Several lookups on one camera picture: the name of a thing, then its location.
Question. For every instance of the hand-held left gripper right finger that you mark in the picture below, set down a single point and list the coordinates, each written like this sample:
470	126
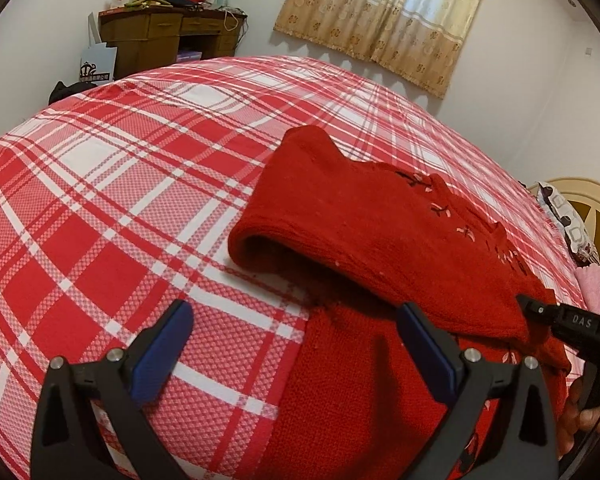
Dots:
425	355

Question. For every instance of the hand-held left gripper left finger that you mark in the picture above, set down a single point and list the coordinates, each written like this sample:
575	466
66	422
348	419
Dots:
166	345

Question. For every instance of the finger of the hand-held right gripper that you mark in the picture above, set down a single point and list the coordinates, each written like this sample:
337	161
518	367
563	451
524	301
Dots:
536	311

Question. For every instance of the red knitted sweater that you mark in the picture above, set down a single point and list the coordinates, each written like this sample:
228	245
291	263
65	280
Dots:
380	240

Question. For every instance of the black clothes heap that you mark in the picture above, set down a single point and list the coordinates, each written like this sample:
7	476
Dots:
65	92

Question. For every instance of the olive clothes heap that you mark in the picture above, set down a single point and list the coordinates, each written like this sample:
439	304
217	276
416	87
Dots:
147	1

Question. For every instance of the person's right hand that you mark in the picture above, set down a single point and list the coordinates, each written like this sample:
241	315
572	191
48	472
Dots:
576	405

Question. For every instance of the pink cloth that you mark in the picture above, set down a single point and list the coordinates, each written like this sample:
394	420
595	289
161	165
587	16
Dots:
594	287

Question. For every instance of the patterned pillow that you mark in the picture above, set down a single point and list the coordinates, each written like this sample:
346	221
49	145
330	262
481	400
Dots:
570	225

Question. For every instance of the cream headboard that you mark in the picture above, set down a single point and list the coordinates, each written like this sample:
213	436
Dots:
597	210

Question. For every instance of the red plaid bed sheet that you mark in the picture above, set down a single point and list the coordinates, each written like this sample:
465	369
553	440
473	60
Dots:
130	185

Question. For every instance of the white printed paper bag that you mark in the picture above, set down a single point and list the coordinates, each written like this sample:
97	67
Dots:
98	63

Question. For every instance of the brown wooden desk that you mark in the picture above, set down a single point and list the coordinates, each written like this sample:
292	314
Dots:
150	35

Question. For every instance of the beige patterned curtain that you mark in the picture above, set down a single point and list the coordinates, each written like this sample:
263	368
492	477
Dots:
380	15

